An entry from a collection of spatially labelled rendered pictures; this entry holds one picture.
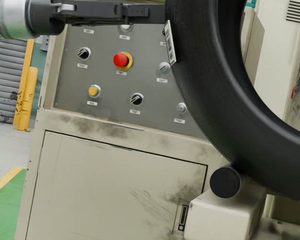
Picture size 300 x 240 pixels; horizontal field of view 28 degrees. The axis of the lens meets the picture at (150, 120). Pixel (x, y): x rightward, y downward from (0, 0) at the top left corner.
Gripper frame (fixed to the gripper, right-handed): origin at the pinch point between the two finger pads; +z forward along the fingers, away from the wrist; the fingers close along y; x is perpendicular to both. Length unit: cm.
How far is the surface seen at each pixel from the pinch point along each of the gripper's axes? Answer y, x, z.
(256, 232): 9.7, 35.8, 18.1
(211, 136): -8.4, 19.1, 12.4
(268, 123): -12.4, 16.6, 20.6
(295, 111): 27.8, 14.4, 22.8
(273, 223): 21.3, 36.1, 20.1
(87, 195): 61, 40, -33
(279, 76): 341, -13, 1
